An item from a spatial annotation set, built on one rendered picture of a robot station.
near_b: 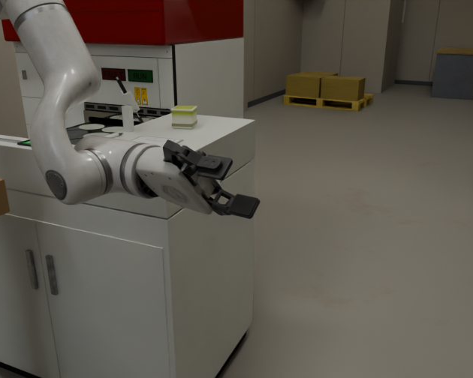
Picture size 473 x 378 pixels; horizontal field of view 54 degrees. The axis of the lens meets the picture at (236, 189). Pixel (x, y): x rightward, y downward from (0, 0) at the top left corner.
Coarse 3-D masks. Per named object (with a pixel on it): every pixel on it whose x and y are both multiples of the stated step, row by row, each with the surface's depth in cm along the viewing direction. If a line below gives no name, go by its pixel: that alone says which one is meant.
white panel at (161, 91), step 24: (24, 48) 206; (96, 48) 191; (120, 48) 186; (144, 48) 182; (168, 48) 177; (24, 72) 210; (168, 72) 181; (24, 96) 215; (96, 96) 198; (120, 96) 193; (168, 96) 184; (72, 120) 208
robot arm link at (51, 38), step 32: (32, 32) 72; (64, 32) 73; (64, 64) 72; (64, 96) 69; (32, 128) 69; (64, 128) 68; (64, 160) 67; (96, 160) 70; (64, 192) 67; (96, 192) 70
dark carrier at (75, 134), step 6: (78, 126) 191; (108, 126) 191; (114, 126) 191; (120, 126) 191; (72, 132) 182; (78, 132) 182; (84, 132) 182; (90, 132) 182; (96, 132) 182; (102, 132) 182; (108, 132) 182; (114, 132) 182; (72, 138) 173; (78, 138) 173; (72, 144) 165
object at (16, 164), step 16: (0, 144) 141; (16, 144) 141; (0, 160) 143; (16, 160) 140; (32, 160) 137; (0, 176) 145; (16, 176) 142; (32, 176) 139; (32, 192) 142; (48, 192) 139
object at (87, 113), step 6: (84, 114) 203; (90, 114) 201; (96, 114) 200; (102, 114) 199; (108, 114) 197; (114, 114) 196; (120, 114) 195; (90, 120) 204; (138, 120) 192; (144, 120) 191
